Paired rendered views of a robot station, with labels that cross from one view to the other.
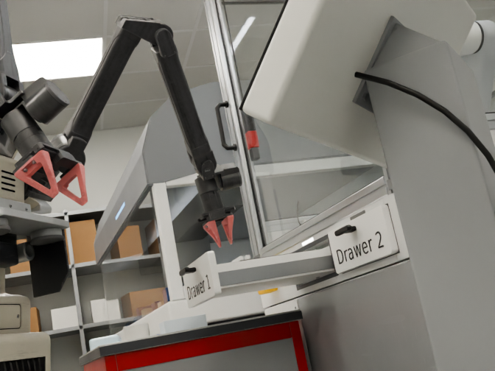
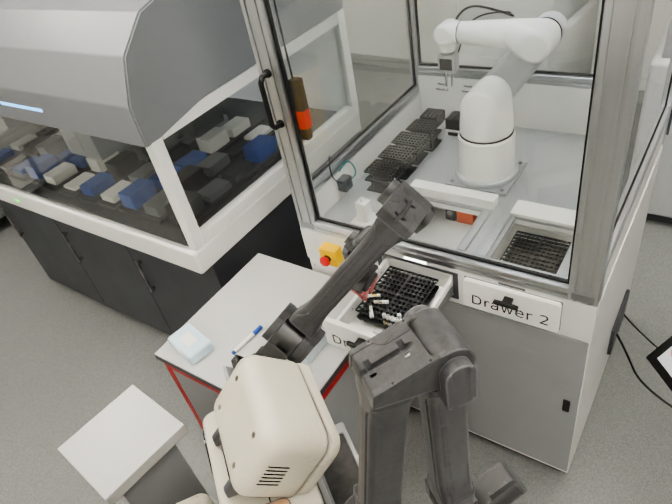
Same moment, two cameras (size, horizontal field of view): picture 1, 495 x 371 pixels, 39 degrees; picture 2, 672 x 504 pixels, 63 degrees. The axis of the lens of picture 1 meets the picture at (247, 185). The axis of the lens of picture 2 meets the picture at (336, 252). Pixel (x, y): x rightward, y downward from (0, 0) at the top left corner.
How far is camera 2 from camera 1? 183 cm
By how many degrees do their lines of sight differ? 58
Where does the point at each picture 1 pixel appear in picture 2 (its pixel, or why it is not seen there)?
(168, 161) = (158, 109)
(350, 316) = (464, 323)
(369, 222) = (535, 306)
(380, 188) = (556, 289)
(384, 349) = (503, 355)
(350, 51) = not seen: outside the picture
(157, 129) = (136, 71)
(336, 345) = not seen: hidden behind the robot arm
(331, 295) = not seen: hidden behind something
